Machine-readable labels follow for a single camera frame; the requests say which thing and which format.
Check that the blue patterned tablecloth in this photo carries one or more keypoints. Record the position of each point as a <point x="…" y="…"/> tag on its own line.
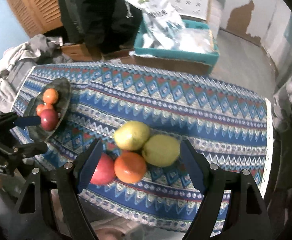
<point x="230" y="125"/>

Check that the grey clothes pile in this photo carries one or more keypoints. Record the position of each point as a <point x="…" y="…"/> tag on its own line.
<point x="17" y="62"/>

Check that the grey shoe rack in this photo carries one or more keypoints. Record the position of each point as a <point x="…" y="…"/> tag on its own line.
<point x="282" y="107"/>

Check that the yellow-green pear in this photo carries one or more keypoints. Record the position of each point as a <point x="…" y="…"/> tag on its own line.
<point x="161" y="150"/>

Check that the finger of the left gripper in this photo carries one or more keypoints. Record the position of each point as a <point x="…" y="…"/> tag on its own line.
<point x="25" y="150"/>
<point x="12" y="119"/>

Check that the teal storage box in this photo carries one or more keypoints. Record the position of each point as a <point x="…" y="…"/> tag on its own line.
<point x="209" y="59"/>

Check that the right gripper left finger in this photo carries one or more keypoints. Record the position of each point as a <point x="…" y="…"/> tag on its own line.
<point x="86" y="163"/>

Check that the small orange on plate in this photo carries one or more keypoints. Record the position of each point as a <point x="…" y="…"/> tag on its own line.
<point x="42" y="107"/>

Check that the hanging dark jackets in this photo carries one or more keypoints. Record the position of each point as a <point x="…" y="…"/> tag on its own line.
<point x="108" y="25"/>

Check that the brown cardboard box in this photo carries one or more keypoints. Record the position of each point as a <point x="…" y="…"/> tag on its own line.
<point x="80" y="53"/>

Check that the yellow pear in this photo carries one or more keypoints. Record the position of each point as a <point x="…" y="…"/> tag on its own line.
<point x="132" y="135"/>

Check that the dark patterned plate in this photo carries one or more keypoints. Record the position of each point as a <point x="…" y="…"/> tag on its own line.
<point x="62" y="86"/>

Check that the white printed plastic bag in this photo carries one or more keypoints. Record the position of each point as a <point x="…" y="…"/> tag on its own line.
<point x="162" y="22"/>

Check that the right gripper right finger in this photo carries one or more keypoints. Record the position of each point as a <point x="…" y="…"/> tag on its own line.
<point x="196" y="166"/>

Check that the wooden louvered cabinet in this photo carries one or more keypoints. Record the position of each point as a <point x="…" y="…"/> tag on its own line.
<point x="37" y="16"/>

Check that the dark red apple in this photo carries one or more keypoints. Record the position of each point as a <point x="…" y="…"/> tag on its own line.
<point x="49" y="119"/>

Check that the large orange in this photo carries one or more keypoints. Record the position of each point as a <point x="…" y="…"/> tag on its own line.
<point x="130" y="167"/>

